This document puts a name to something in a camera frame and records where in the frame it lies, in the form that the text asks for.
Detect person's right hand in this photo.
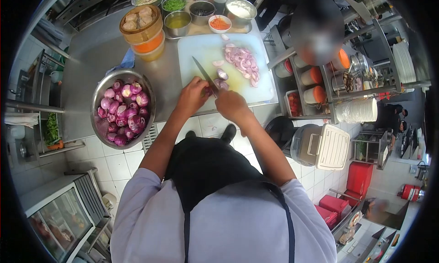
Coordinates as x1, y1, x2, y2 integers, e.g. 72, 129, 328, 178
215, 89, 252, 124

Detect person's left hand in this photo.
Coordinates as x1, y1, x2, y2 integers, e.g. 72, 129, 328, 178
175, 76, 210, 118

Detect person's right fingers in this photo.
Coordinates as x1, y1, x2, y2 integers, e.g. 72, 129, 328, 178
215, 89, 237, 113

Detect person's left fingers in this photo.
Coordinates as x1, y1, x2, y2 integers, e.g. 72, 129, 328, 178
191, 76, 210, 99

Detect kitchen knife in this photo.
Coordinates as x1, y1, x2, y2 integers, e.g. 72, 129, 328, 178
192, 56, 220, 99

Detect white cutting board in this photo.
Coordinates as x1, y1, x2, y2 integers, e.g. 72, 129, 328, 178
177, 33, 275, 106

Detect person's legs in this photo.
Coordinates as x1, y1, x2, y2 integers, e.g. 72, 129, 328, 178
185, 124, 237, 144

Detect pile of sliced red onion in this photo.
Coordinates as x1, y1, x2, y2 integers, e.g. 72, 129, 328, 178
223, 43, 260, 89

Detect black bin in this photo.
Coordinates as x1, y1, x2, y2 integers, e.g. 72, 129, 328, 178
264, 115, 295, 150

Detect white bowl of shredded carrot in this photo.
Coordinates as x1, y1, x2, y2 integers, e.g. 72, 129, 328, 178
209, 15, 232, 34

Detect orange lidded plastic tub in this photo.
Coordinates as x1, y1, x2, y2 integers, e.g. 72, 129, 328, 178
130, 30, 166, 62

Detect steel bowl of yellow liquid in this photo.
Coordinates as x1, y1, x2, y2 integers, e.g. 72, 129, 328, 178
163, 11, 192, 38

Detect steel bowl of dark sauce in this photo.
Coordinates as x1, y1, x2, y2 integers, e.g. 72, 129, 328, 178
189, 0, 217, 26

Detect steel bowl of peeled onions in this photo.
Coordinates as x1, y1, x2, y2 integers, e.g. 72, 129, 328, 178
91, 69, 156, 150

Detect blue cloth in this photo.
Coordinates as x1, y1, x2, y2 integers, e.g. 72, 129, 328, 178
105, 48, 136, 76

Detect steel bowl of white paste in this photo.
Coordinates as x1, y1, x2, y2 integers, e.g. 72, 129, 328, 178
225, 0, 258, 27

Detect steel bowl of green beans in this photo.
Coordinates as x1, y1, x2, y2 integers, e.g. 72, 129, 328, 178
161, 0, 188, 14

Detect bamboo steamer with dumplings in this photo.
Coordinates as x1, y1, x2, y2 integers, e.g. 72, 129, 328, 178
119, 4, 164, 45

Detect steel rack with containers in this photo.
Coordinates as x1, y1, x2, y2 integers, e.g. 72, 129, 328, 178
262, 18, 431, 124

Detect person's body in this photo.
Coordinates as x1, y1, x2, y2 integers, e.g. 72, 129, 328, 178
110, 137, 338, 263

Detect red plastic crates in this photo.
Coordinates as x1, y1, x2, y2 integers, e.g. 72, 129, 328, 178
314, 161, 374, 230

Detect steel shelf with greens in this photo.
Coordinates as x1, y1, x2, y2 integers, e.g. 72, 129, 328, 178
5, 50, 86, 164

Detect stack of large white plates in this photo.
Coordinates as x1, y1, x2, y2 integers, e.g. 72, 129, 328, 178
392, 42, 417, 85

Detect glass door fridge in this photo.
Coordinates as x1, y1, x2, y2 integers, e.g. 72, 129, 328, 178
19, 170, 112, 263

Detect red fire extinguisher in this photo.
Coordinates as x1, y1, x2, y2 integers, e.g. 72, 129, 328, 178
397, 183, 425, 203

